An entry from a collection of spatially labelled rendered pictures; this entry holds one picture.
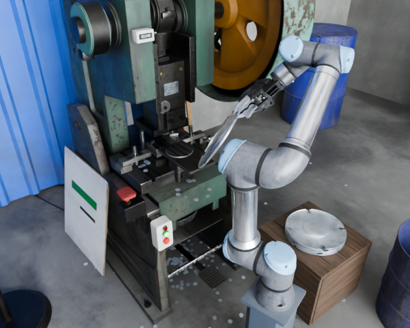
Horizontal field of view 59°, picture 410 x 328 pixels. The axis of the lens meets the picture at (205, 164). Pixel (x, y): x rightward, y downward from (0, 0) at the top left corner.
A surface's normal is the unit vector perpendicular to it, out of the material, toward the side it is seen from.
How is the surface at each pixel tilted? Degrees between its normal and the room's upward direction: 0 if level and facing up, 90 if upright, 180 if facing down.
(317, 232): 0
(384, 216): 0
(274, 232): 0
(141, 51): 90
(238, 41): 90
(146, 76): 90
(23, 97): 90
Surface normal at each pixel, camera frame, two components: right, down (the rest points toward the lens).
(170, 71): 0.62, 0.42
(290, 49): -0.48, -0.02
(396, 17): -0.78, 0.33
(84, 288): 0.00, -0.84
